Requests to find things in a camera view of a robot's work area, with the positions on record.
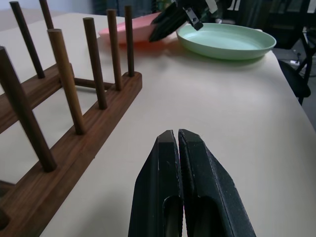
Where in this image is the pink plate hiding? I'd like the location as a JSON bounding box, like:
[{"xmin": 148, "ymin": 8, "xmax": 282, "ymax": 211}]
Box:
[{"xmin": 98, "ymin": 13, "xmax": 164, "ymax": 45}]

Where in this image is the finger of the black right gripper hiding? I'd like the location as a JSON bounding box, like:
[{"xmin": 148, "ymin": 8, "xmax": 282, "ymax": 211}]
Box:
[
  {"xmin": 151, "ymin": 3, "xmax": 186, "ymax": 26},
  {"xmin": 148, "ymin": 15, "xmax": 190, "ymax": 42}
]

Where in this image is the dark wooden dish rack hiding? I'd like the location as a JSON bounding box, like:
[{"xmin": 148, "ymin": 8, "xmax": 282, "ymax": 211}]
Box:
[{"xmin": 0, "ymin": 0, "xmax": 144, "ymax": 237}]

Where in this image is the black chair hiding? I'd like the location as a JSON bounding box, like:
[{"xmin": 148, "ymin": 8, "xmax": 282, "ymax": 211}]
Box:
[{"xmin": 278, "ymin": 24, "xmax": 316, "ymax": 106}]

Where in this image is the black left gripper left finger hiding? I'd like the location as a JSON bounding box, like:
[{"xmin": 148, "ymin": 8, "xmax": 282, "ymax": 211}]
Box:
[{"xmin": 127, "ymin": 130, "xmax": 186, "ymax": 237}]

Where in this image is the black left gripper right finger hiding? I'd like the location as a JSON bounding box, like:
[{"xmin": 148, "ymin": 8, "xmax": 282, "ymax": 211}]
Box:
[{"xmin": 178, "ymin": 128, "xmax": 257, "ymax": 237}]

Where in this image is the green plate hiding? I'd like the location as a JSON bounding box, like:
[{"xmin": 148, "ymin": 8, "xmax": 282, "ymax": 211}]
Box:
[{"xmin": 176, "ymin": 22, "xmax": 277, "ymax": 61}]

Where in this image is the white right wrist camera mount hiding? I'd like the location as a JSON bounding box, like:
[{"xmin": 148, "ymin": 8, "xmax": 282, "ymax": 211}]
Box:
[{"xmin": 206, "ymin": 0, "xmax": 218, "ymax": 13}]

